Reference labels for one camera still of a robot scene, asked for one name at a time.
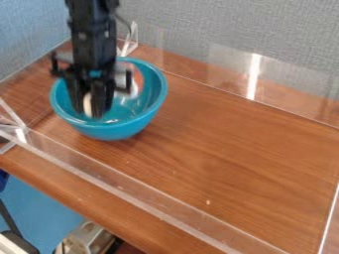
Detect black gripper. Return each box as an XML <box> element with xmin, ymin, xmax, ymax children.
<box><xmin>51</xmin><ymin>52</ymin><xmax>133</xmax><ymax>119</ymax></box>

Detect clear acrylic front barrier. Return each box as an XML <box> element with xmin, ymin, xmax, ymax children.
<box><xmin>0</xmin><ymin>126</ymin><xmax>289</xmax><ymax>254</ymax></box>

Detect clear acrylic left bracket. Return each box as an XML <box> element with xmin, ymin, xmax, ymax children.
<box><xmin>0</xmin><ymin>98</ymin><xmax>30</xmax><ymax>155</ymax></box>

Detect clear acrylic back barrier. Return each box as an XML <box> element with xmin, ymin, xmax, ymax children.
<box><xmin>134</xmin><ymin>25</ymin><xmax>339</xmax><ymax>128</ymax></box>

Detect white brown toy mushroom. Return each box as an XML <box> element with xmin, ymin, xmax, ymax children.
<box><xmin>93</xmin><ymin>63</ymin><xmax>143</xmax><ymax>108</ymax></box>

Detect clear acrylic corner bracket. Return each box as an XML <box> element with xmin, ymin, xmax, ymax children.
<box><xmin>117</xmin><ymin>22</ymin><xmax>139</xmax><ymax>57</ymax></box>

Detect blue bowl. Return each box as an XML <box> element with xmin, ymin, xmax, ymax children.
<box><xmin>50</xmin><ymin>58</ymin><xmax>169</xmax><ymax>141</ymax></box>

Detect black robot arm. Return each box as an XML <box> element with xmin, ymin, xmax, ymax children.
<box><xmin>51</xmin><ymin>0</ymin><xmax>133</xmax><ymax>119</ymax></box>

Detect black chair leg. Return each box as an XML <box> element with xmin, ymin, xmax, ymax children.
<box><xmin>0</xmin><ymin>199</ymin><xmax>41</xmax><ymax>254</ymax></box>

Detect clear acrylic barrier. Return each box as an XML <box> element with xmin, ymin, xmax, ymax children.
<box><xmin>0</xmin><ymin>126</ymin><xmax>289</xmax><ymax>254</ymax></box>
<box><xmin>134</xmin><ymin>25</ymin><xmax>339</xmax><ymax>128</ymax></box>

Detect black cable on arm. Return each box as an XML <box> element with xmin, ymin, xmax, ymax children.
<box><xmin>113</xmin><ymin>13</ymin><xmax>135</xmax><ymax>31</ymax></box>

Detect white device under table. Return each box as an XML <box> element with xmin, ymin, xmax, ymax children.
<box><xmin>54</xmin><ymin>220</ymin><xmax>117</xmax><ymax>254</ymax></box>

